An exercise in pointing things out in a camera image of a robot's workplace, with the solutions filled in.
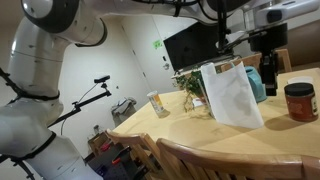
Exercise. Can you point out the black storage case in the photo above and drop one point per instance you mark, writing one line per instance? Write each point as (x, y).
(113, 170)

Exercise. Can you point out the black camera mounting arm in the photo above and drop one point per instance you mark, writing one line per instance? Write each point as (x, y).
(83, 103)

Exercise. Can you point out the green sticky note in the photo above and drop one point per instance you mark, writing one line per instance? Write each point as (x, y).
(157, 44)

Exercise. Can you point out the white paper towel roll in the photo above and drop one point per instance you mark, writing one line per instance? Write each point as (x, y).
(233, 100)

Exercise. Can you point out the light wooden dining chair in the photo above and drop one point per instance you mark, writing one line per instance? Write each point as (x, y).
(133, 137)
(233, 161)
(248, 60)

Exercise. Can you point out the pale television stand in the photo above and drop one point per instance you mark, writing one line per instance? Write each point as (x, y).
(186, 71)

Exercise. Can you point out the white door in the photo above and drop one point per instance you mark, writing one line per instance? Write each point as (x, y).
(143, 66)

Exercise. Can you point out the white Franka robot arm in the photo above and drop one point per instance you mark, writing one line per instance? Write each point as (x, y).
(36, 66)

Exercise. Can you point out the white round container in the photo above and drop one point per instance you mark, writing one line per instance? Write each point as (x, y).
(300, 80)

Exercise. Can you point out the black external camera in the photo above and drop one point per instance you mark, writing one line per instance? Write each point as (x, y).
(101, 79)

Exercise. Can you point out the brown leather armchair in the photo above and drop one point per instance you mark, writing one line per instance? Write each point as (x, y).
(306, 46)

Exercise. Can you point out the grey white cloth heap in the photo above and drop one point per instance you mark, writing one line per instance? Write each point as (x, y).
(123, 106)

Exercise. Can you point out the teal watering can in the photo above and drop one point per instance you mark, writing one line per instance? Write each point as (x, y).
(258, 86)

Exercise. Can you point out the brown jar black lid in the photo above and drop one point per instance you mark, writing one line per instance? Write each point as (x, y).
(301, 106)

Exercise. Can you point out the black flat screen television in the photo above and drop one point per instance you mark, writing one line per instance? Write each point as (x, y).
(190, 46)

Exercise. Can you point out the green potted plant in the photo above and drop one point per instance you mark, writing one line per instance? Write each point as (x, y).
(190, 83)

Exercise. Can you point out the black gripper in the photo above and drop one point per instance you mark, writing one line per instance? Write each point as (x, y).
(270, 40)

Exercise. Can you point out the white paper sheet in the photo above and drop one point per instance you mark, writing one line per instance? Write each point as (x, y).
(197, 102)

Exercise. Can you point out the small wooden crate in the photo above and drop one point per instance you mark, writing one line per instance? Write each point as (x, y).
(96, 141)

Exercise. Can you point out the white printed cardboard canister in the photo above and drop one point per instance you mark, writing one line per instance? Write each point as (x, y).
(156, 103)

